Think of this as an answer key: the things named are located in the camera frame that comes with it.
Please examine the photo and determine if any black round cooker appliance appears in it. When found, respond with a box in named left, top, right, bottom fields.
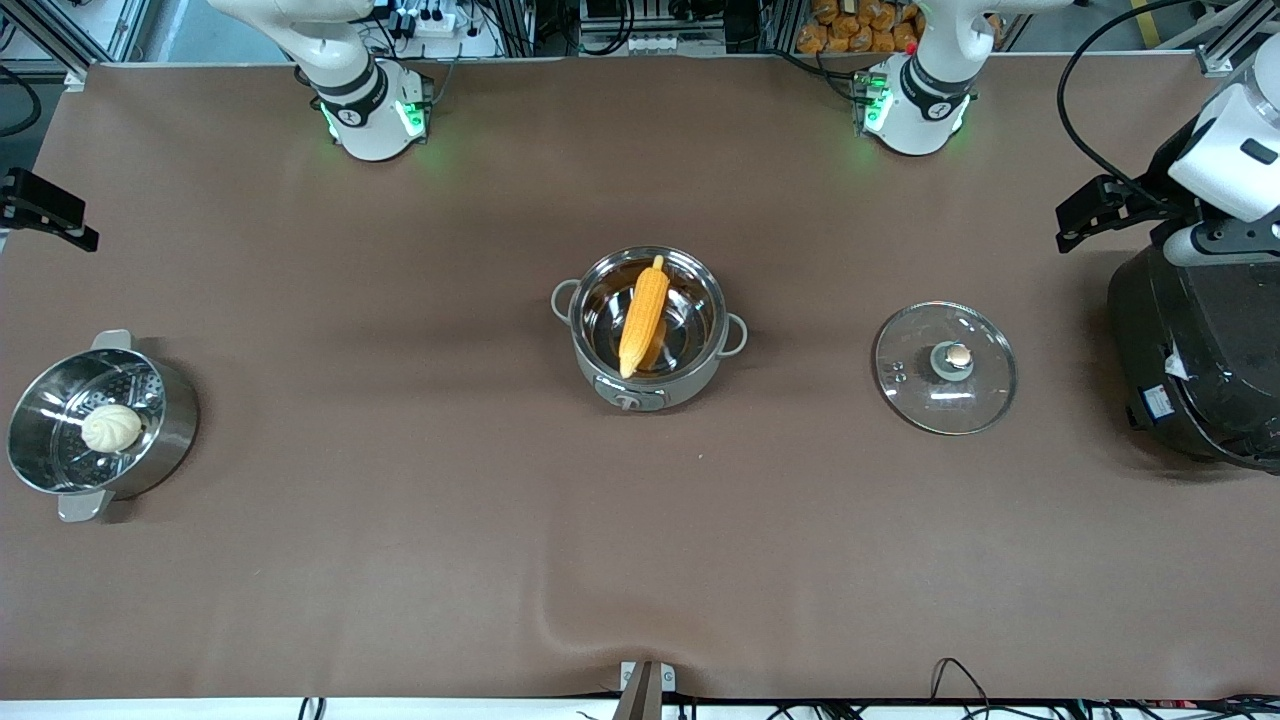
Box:
left=1107, top=245, right=1280, bottom=473

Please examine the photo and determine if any white power strip with plugs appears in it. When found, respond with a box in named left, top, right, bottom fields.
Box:
left=392, top=0, right=503, bottom=58

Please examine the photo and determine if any grey electric cooking pot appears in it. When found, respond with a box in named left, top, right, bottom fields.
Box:
left=551, top=246, right=748, bottom=412

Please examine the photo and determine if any thin black looped cable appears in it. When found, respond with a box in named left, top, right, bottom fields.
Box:
left=930, top=656, right=993, bottom=720

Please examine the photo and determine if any brown table mat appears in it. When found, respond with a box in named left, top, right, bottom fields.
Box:
left=0, top=52, right=1280, bottom=701

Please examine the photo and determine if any bag of orange buns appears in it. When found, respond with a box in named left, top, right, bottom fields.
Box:
left=797, top=0, right=926, bottom=54

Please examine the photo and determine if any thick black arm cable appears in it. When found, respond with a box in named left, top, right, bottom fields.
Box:
left=1056, top=0, right=1216, bottom=196

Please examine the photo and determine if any stainless steel steamer pot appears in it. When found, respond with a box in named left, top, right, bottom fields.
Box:
left=6, top=329, right=200, bottom=523

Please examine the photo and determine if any yellow corn cob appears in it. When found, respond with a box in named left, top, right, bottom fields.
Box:
left=618, top=255, right=671, bottom=379

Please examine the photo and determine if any aluminium frame profile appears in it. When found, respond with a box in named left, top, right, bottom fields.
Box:
left=1130, top=0, right=1280, bottom=77
left=0, top=0, right=151, bottom=93

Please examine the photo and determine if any glass pot lid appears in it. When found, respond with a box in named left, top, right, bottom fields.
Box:
left=873, top=301, right=1018, bottom=436

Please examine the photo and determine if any white steamed bun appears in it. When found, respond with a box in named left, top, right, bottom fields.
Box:
left=80, top=403, right=144, bottom=454

